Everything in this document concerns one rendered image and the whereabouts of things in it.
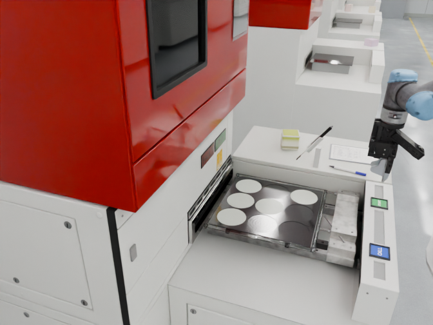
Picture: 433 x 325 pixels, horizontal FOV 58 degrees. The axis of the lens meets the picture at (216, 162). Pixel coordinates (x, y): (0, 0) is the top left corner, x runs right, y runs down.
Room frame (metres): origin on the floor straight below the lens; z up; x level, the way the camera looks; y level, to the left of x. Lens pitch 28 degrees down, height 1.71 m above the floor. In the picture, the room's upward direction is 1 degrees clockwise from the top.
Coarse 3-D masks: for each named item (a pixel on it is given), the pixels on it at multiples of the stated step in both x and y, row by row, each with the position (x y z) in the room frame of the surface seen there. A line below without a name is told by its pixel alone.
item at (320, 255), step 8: (208, 232) 1.11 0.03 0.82; (216, 232) 1.10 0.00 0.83; (224, 232) 1.09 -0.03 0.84; (240, 240) 1.07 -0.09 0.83; (248, 240) 1.06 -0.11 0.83; (256, 240) 1.05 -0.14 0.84; (272, 248) 1.03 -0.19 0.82; (280, 248) 1.02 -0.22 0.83; (288, 248) 1.01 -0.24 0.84; (304, 256) 1.00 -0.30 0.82; (312, 256) 0.99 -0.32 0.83; (320, 256) 0.98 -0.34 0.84
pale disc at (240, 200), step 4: (232, 196) 1.23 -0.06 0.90; (236, 196) 1.23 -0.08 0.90; (240, 196) 1.23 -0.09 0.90; (244, 196) 1.23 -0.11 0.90; (248, 196) 1.23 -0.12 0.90; (228, 200) 1.21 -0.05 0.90; (232, 200) 1.21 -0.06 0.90; (236, 200) 1.21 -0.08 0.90; (240, 200) 1.21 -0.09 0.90; (244, 200) 1.21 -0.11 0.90; (248, 200) 1.21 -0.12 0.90; (252, 200) 1.21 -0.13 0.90; (232, 204) 1.18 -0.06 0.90; (236, 204) 1.18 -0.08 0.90; (240, 204) 1.18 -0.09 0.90; (244, 204) 1.18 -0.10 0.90; (248, 204) 1.18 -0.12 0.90; (252, 204) 1.18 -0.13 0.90
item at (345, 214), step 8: (336, 200) 1.25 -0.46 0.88; (336, 208) 1.19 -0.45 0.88; (344, 208) 1.19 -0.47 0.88; (352, 208) 1.19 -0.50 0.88; (336, 216) 1.14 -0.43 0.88; (344, 216) 1.14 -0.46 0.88; (352, 216) 1.14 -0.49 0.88; (336, 224) 1.09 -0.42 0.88; (344, 224) 1.09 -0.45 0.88; (352, 224) 1.09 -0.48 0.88; (336, 240) 1.01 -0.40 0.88; (328, 256) 0.94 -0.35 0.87; (336, 256) 0.93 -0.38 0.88; (344, 264) 0.92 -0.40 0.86; (352, 264) 0.91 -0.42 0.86
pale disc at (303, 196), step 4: (292, 192) 1.27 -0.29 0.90; (296, 192) 1.27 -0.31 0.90; (300, 192) 1.27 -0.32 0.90; (304, 192) 1.27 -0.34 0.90; (308, 192) 1.27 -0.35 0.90; (312, 192) 1.27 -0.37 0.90; (292, 196) 1.24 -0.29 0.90; (296, 196) 1.24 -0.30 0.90; (300, 196) 1.24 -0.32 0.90; (304, 196) 1.24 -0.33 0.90; (308, 196) 1.24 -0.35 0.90; (312, 196) 1.24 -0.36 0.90; (316, 196) 1.24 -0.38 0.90; (296, 200) 1.21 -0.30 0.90; (300, 200) 1.21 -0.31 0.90; (304, 200) 1.21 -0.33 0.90; (308, 200) 1.21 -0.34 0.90; (312, 200) 1.21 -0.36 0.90; (316, 200) 1.21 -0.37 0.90
